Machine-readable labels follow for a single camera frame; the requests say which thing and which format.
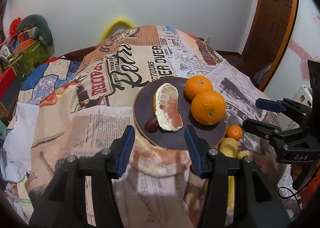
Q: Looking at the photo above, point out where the small tangerine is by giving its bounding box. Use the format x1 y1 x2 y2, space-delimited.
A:
225 125 243 141

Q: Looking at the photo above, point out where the yellow corn cob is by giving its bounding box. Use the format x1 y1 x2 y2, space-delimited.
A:
237 150 251 159
219 138 239 158

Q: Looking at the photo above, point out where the large orange front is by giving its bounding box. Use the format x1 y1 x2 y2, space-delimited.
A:
190 90 226 126

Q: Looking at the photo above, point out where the large orange with sticker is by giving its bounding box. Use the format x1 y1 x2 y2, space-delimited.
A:
184 75 213 100

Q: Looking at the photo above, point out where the peeled pomelo segment front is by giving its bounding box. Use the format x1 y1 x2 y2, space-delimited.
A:
153 83 183 132

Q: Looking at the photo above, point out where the peeled pomelo segment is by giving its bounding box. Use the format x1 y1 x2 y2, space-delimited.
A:
153 83 183 132
129 134 191 177

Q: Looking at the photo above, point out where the dark red grape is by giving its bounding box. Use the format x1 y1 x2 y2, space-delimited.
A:
144 117 159 133

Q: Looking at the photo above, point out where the peeled pomelo segment back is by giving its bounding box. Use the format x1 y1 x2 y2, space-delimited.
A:
129 134 191 177

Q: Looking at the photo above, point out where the newspaper print bed cover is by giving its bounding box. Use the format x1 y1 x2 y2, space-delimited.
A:
12 26 277 227

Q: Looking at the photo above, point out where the brown wooden door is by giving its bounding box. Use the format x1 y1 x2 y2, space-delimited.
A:
241 0 299 69

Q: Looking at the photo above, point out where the dark purple round plate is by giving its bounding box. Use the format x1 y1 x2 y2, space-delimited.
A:
133 77 227 151

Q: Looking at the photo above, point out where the blue patchwork quilt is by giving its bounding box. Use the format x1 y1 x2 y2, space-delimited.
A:
17 58 81 105

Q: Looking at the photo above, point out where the red gift box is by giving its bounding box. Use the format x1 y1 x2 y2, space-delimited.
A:
0 67 17 99

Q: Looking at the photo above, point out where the green storage bag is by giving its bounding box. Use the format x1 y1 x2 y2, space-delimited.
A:
10 40 49 82

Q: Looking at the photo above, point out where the red plastic bag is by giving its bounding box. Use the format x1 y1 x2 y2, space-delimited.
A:
9 17 21 37

